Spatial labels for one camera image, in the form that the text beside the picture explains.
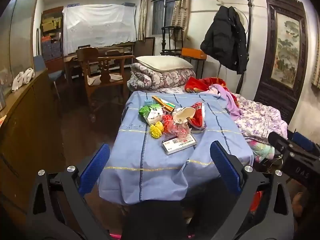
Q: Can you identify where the white snack packet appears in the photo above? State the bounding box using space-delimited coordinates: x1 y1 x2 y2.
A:
146 111 163 126

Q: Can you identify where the wooden table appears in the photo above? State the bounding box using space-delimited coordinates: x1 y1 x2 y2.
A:
64 45 135 77

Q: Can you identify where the blue checked tablecloth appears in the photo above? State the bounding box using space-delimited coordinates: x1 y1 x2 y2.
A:
99 90 254 204

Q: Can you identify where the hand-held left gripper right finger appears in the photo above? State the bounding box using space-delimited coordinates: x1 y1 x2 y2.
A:
209 141 294 240

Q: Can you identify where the yellow flower ball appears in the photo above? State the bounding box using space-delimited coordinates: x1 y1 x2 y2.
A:
149 121 164 138

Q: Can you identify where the red snack bag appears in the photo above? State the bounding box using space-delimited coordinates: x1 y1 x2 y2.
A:
189 101 206 130

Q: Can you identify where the orange yellow carton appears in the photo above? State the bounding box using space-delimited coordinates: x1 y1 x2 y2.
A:
152 95 175 112

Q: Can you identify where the person's black trouser leg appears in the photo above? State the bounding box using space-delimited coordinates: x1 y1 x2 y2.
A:
125 200 187 240

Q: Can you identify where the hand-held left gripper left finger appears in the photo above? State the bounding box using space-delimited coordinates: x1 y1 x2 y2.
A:
27 144 125 240

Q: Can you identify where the framed wall picture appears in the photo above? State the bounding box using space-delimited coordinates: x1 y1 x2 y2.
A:
311 12 320 89

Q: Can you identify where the wooden chair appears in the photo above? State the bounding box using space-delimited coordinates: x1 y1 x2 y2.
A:
76 47 135 113

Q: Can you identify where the window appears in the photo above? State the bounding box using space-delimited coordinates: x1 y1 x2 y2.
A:
152 0 177 37

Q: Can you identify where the wooden cabinet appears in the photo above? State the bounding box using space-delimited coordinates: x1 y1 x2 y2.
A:
0 69 67 205

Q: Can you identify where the blue chair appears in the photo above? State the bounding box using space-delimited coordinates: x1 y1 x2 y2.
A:
34 55 64 98

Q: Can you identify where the white medicine box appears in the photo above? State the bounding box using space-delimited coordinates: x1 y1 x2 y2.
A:
161 132 198 155

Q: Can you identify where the white sheet cover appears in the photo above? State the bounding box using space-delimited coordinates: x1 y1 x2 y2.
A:
62 4 137 55

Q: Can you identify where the metal bed frame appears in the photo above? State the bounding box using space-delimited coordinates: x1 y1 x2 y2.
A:
164 0 252 94

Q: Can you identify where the orange box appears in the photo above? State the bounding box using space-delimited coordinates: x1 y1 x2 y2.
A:
181 47 207 60

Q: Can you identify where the white pillow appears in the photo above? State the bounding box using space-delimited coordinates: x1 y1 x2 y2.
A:
136 55 193 72

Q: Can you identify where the white cloth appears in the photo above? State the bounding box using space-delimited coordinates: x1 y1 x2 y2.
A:
11 67 35 92

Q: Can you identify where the grey floral folded quilt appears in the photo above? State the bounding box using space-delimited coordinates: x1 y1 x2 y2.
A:
127 62 197 92

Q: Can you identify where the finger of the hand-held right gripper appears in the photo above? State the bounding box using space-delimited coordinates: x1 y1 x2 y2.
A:
269 131 297 155
291 131 314 152

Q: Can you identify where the black jacket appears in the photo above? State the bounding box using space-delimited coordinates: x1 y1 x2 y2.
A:
200 5 248 74

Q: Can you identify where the carved wooden screen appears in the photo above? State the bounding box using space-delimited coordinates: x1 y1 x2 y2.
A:
254 0 309 124

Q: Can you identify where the red blanket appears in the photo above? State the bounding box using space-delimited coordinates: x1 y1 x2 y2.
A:
184 77 227 93

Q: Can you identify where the green snack packet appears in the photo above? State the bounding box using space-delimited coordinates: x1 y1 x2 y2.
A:
139 104 163 120

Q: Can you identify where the purple floral quilt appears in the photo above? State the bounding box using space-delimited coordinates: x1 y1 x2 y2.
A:
231 92 288 145

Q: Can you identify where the red tassel ornament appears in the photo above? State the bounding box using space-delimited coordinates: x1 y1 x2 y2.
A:
162 114 174 128

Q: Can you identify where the shelf with boxes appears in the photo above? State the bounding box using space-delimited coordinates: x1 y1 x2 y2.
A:
40 6 64 63

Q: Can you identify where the black round stool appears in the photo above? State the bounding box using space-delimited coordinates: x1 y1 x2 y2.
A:
161 26 184 55

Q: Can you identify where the purple garment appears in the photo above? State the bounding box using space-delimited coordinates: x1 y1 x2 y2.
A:
209 84 242 122

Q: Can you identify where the pastel quilt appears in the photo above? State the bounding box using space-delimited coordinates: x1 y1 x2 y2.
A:
247 140 275 160

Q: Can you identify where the patterned curtain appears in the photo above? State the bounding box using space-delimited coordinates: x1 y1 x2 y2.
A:
137 0 150 42
171 0 192 28

